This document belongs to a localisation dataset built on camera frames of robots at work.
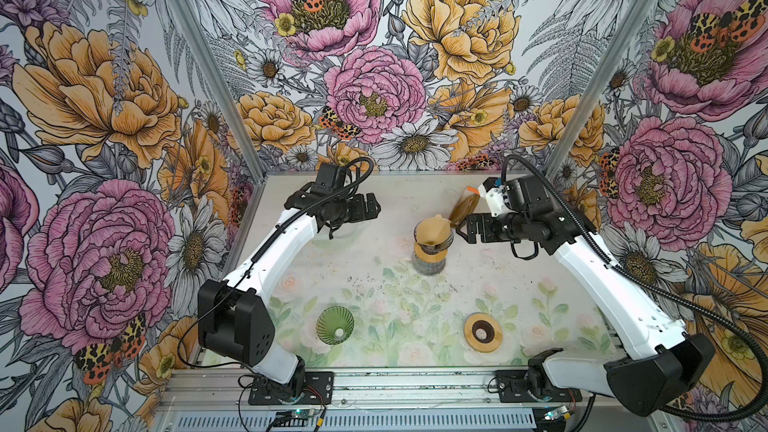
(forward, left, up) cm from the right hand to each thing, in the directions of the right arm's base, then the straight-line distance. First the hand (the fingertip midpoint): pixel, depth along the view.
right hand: (475, 237), depth 75 cm
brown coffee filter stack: (+23, -4, -17) cm, 29 cm away
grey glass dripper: (+5, +8, -13) cm, 16 cm away
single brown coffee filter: (+7, +9, -6) cm, 13 cm away
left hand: (+9, +28, -3) cm, 29 cm away
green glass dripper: (-12, +37, -23) cm, 45 cm away
